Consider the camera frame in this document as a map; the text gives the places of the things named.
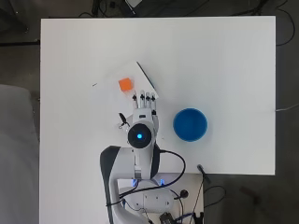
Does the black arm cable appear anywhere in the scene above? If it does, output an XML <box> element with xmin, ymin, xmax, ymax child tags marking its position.
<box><xmin>106</xmin><ymin>148</ymin><xmax>187</xmax><ymax>208</ymax></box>

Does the black looped floor cable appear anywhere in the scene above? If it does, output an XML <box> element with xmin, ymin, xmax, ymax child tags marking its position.
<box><xmin>203</xmin><ymin>185</ymin><xmax>227</xmax><ymax>209</ymax></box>

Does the small black cable plug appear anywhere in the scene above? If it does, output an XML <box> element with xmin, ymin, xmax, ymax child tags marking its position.
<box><xmin>118</xmin><ymin>112</ymin><xmax>131</xmax><ymax>130</ymax></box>

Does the blue round tub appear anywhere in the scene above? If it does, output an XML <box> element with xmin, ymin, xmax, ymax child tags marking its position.
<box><xmin>172</xmin><ymin>107</ymin><xmax>208</xmax><ymax>143</ymax></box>

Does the orange cube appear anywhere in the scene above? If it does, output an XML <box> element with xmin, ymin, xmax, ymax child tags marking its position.
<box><xmin>118</xmin><ymin>77</ymin><xmax>135</xmax><ymax>92</ymax></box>

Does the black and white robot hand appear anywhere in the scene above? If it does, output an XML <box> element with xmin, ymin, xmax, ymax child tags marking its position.
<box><xmin>131</xmin><ymin>90</ymin><xmax>159</xmax><ymax>126</ymax></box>

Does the white cable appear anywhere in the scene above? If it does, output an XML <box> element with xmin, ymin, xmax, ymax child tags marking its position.
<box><xmin>275</xmin><ymin>103</ymin><xmax>299</xmax><ymax>113</ymax></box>

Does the white flat box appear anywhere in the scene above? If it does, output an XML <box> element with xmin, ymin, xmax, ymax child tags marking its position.
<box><xmin>103</xmin><ymin>60</ymin><xmax>162</xmax><ymax>117</ymax></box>

